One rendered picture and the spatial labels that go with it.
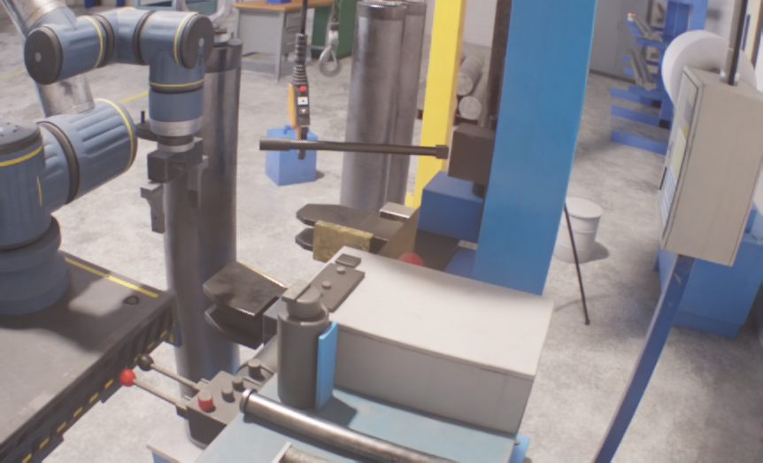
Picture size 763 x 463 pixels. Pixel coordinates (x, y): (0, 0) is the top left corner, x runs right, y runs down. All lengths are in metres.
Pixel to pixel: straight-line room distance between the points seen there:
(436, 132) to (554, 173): 2.86
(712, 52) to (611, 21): 9.71
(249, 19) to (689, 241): 6.71
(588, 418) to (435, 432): 1.83
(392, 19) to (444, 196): 1.33
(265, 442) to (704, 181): 1.05
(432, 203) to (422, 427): 0.68
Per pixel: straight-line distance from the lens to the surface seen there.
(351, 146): 1.21
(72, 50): 1.09
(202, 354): 1.87
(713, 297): 3.55
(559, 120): 1.20
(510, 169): 1.24
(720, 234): 1.48
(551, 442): 2.60
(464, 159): 1.26
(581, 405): 2.83
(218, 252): 1.70
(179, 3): 1.53
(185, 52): 1.10
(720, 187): 1.44
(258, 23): 7.59
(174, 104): 1.13
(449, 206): 1.50
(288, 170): 4.49
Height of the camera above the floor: 1.74
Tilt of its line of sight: 23 degrees down
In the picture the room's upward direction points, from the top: 6 degrees clockwise
